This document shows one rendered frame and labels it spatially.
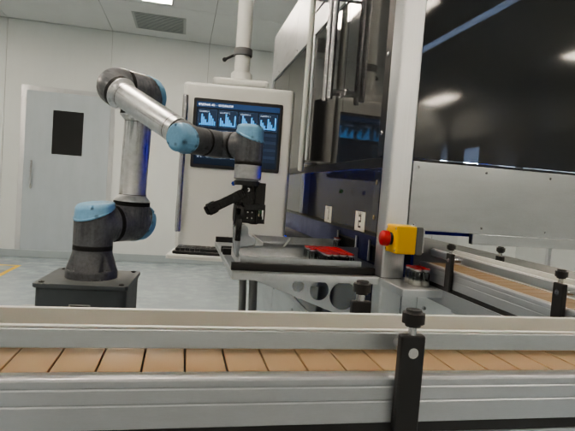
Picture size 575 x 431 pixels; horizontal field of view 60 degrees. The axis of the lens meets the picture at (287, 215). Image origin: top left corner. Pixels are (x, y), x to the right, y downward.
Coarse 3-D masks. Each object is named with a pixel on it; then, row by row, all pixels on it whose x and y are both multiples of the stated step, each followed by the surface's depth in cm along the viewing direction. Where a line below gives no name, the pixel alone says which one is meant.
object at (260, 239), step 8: (256, 240) 183; (264, 240) 194; (272, 240) 194; (280, 240) 195; (296, 240) 196; (304, 240) 197; (312, 240) 198; (320, 240) 199; (328, 240) 199; (344, 248) 174; (352, 248) 174
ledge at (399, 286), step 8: (384, 280) 132; (392, 280) 132; (400, 280) 133; (392, 288) 127; (400, 288) 122; (408, 288) 122; (416, 288) 123; (424, 288) 124; (432, 288) 125; (408, 296) 121; (416, 296) 122; (424, 296) 122; (432, 296) 122; (440, 296) 123
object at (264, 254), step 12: (240, 252) 158; (252, 252) 159; (264, 252) 160; (276, 252) 160; (288, 252) 161; (300, 252) 162; (312, 264) 136; (324, 264) 137; (336, 264) 138; (348, 264) 138; (360, 264) 139
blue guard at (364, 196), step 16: (304, 176) 226; (320, 176) 199; (336, 176) 178; (352, 176) 162; (368, 176) 148; (288, 192) 257; (304, 192) 224; (320, 192) 198; (336, 192) 177; (352, 192) 161; (368, 192) 147; (288, 208) 254; (304, 208) 223; (320, 208) 197; (336, 208) 176; (352, 208) 160; (368, 208) 146; (352, 224) 159; (368, 224) 145
